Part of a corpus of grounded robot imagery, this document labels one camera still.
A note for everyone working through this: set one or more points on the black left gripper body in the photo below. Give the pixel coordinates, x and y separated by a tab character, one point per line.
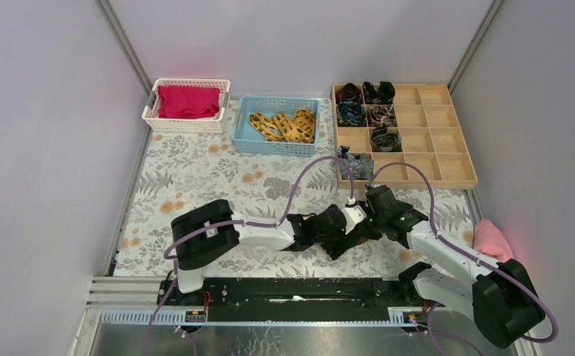
339	233

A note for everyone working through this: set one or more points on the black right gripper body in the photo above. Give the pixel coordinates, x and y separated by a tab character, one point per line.
373	222

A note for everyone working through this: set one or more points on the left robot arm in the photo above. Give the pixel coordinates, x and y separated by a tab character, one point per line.
208	232

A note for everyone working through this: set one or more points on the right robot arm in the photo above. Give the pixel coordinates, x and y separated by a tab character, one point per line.
498	297

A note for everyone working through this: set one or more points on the grey leaf pattern tie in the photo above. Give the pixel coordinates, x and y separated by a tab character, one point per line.
362	167

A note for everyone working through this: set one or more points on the dark grey rolled tie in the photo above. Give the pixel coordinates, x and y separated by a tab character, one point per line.
383	139

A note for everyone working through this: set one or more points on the wooden compartment organizer tray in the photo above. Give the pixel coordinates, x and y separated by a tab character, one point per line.
432	140

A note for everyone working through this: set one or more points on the brown paisley rolled tie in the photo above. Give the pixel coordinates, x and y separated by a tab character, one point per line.
381	116

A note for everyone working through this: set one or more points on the pink cloth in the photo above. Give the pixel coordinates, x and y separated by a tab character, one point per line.
490	241

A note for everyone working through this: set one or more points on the yellow insect pattern tie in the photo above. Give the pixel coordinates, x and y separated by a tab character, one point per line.
299	128

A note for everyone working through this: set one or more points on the blue floral rolled tie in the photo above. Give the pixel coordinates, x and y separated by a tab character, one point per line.
351	115

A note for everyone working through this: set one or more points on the light blue plastic basket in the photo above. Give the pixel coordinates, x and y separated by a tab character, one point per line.
248	140

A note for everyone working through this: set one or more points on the black floral rolled tie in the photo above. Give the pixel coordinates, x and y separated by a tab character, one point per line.
383	94

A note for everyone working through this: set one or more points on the dark red rolled tie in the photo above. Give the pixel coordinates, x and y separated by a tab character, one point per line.
350	94

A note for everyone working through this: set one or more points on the floral patterned table mat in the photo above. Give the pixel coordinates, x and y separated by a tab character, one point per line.
183	171

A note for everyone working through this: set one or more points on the magenta cloth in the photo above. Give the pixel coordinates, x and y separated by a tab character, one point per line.
184	102

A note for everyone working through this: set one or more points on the white plastic basket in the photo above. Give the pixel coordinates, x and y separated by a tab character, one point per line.
213	124

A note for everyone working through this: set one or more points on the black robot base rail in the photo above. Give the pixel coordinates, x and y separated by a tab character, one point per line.
296	300

